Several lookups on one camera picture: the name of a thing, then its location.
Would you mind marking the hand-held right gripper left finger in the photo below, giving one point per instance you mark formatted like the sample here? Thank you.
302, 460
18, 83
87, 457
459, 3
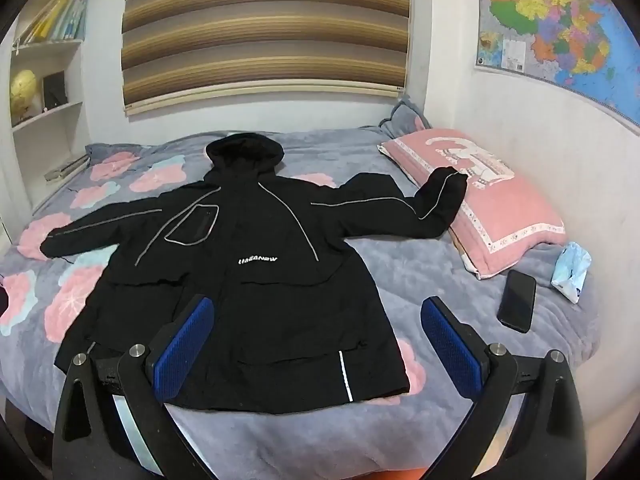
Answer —
184, 355

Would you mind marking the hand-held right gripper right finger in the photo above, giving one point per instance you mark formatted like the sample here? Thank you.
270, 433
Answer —
452, 355

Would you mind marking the black hooded jacket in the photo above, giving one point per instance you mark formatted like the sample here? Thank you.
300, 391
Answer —
280, 310

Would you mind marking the black smartphone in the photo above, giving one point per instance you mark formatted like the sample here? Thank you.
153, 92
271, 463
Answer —
517, 301

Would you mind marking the grey floral blanket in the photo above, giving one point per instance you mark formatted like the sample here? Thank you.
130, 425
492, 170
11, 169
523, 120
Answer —
440, 260

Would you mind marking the blue tissue pack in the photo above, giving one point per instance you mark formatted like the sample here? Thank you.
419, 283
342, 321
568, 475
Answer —
571, 270

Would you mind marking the pink printed pillow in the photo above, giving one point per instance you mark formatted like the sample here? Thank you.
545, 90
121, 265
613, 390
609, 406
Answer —
505, 210

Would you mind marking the flat grey object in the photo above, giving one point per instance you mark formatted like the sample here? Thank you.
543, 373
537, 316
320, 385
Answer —
65, 169

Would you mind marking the grey pillow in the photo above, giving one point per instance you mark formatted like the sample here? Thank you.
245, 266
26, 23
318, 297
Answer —
405, 117

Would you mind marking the white bookshelf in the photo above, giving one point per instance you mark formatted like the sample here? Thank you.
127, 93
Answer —
50, 130

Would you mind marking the yellow globe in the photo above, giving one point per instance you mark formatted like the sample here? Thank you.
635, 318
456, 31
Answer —
24, 95

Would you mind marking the striped brown window blind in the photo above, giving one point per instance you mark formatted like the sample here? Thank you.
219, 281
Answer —
270, 30

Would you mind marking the row of colourful books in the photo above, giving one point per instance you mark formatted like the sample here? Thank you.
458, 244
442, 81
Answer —
55, 20

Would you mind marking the small black frame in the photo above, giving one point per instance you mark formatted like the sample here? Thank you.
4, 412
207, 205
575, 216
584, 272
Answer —
54, 90

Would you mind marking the colourful wall map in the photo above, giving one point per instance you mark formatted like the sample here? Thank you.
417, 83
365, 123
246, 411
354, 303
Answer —
550, 20

